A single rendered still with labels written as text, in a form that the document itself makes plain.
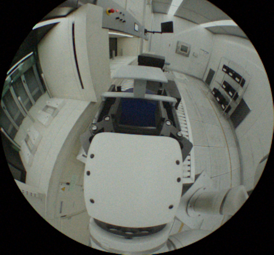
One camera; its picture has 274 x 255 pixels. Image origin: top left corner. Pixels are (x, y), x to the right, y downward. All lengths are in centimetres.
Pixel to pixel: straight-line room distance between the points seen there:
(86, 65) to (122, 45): 150
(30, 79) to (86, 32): 96
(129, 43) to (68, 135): 171
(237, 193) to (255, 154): 240
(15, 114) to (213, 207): 152
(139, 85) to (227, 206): 48
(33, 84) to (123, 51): 160
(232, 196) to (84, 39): 75
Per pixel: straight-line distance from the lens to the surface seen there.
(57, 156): 43
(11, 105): 122
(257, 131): 276
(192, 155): 52
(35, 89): 124
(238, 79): 288
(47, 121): 58
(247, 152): 283
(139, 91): 24
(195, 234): 16
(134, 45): 180
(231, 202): 38
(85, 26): 42
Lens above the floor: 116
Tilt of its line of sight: 49 degrees down
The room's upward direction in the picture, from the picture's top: 5 degrees clockwise
